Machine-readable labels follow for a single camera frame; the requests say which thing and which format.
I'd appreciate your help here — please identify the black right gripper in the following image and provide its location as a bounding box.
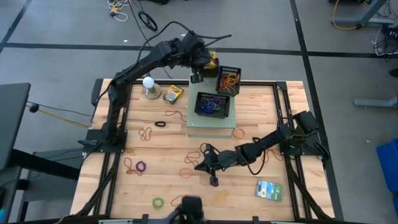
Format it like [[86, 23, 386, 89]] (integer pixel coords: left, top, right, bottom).
[[195, 144, 246, 187]]

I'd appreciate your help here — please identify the yellow green crayon box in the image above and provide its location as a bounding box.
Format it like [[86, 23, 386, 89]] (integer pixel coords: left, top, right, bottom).
[[162, 84, 185, 105], [208, 50, 218, 70]]

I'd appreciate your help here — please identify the grey desk foot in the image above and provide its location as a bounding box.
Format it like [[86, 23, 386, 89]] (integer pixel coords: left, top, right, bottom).
[[353, 95, 398, 110]]

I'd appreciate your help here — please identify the grey desk leg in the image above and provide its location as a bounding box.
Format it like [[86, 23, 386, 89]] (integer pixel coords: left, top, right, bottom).
[[334, 0, 395, 27]]

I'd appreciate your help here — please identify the dark desk top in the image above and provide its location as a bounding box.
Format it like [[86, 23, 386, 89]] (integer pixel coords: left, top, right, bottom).
[[0, 82, 32, 171]]

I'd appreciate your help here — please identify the pale green perforated shelf riser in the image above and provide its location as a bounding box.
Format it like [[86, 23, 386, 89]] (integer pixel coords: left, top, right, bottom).
[[185, 76, 237, 139]]

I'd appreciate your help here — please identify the white bulb lamp wooden base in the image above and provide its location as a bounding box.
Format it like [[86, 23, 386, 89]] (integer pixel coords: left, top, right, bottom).
[[142, 75, 163, 100]]

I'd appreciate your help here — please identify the green blue card pack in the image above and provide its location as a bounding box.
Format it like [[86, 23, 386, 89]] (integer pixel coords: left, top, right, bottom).
[[256, 180, 285, 202]]

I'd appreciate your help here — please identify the blue plastic bin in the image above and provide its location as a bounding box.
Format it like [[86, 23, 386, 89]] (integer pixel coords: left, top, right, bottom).
[[376, 142, 398, 194]]

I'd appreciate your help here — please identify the black leader arm handle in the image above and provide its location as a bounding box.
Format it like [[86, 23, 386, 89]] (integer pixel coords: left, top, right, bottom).
[[169, 195, 205, 224]]

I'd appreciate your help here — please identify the black floor cable loop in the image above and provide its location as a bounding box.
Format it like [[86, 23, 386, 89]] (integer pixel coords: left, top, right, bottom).
[[137, 10, 159, 32]]

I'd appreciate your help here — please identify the white floor cable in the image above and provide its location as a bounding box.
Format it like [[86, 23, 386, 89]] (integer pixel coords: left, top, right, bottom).
[[107, 0, 130, 22]]

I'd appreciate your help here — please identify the yellow floor cable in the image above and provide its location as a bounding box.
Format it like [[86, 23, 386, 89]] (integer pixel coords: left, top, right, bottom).
[[26, 104, 90, 129], [331, 0, 362, 32]]

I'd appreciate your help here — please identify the black desk frame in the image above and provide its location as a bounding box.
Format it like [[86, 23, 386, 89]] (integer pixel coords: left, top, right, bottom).
[[0, 148, 82, 224]]

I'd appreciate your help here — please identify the black floor cable bundle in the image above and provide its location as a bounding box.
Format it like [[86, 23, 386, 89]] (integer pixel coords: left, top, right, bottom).
[[373, 24, 398, 63]]

